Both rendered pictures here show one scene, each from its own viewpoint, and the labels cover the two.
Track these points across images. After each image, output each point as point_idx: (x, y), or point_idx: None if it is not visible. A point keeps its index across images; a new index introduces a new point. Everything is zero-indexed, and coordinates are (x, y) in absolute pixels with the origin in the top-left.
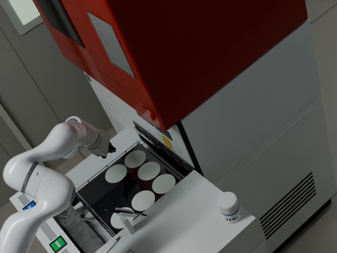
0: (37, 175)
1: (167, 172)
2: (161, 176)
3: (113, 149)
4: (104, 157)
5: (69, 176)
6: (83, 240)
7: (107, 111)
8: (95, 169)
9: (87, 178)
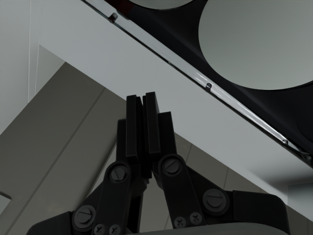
0: None
1: None
2: None
3: (151, 123)
4: (289, 234)
5: (212, 145)
6: None
7: (29, 94)
8: (189, 99)
9: (221, 114)
